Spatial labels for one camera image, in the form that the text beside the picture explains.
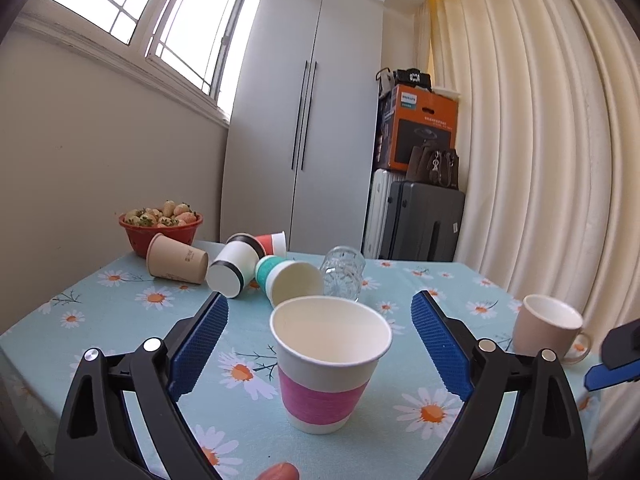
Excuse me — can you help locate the pink sleeved paper cup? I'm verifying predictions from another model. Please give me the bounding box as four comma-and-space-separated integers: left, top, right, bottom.
269, 296, 393, 434

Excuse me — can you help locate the beige paper cup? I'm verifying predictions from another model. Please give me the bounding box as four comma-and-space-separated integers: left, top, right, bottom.
146, 234, 209, 285

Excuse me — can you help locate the black banded white paper cup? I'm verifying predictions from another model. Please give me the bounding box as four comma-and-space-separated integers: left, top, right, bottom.
206, 233, 266, 299

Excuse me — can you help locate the teal paper cup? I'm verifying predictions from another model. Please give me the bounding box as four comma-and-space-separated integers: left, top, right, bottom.
255, 255, 323, 309

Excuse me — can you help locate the clear glass cup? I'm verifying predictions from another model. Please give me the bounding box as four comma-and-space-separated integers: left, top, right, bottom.
320, 246, 366, 301

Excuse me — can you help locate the red paper cup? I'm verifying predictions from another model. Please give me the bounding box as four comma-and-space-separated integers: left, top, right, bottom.
255, 231, 288, 258

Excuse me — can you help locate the person left hand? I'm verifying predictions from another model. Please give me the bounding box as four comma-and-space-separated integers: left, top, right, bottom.
256, 462, 299, 480

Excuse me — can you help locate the beige ceramic mug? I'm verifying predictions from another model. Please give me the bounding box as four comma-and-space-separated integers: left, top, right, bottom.
512, 294, 592, 364

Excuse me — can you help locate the red fruit bowl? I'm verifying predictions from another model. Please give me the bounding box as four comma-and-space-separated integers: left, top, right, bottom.
118, 200, 204, 258

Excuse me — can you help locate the dark grey suitcase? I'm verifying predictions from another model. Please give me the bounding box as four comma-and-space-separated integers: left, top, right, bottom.
378, 181, 465, 262

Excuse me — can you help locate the brown handbag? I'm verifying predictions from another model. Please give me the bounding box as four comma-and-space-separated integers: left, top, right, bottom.
406, 145, 459, 190

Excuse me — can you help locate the white suitcase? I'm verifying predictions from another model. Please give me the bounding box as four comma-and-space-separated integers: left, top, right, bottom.
362, 169, 404, 259

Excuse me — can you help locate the cream curtain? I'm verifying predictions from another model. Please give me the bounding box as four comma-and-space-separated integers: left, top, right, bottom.
412, 0, 640, 476

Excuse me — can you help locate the orange cardboard box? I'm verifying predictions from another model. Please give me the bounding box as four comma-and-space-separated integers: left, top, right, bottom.
374, 84, 458, 172

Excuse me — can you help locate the black bag on box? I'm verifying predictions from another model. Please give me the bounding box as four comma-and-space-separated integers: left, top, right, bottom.
375, 67, 432, 99

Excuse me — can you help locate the white tall cabinet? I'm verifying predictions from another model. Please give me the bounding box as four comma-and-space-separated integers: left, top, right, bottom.
219, 0, 383, 255

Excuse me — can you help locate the window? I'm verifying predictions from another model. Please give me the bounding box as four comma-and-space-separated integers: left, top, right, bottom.
34, 0, 264, 122

